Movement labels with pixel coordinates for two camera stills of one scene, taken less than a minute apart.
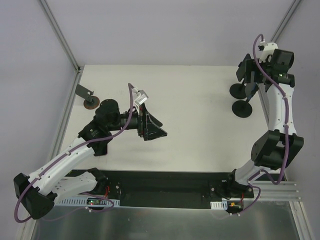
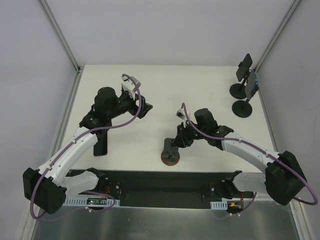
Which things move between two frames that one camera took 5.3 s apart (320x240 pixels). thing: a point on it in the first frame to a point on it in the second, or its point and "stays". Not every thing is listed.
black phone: x=241 y=72 stays
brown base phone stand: x=91 y=102 to x=170 y=156
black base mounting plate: x=170 y=189 stays
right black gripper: x=250 y=71 to x=179 y=139
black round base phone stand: x=238 y=90 stays
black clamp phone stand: x=242 y=108 stays
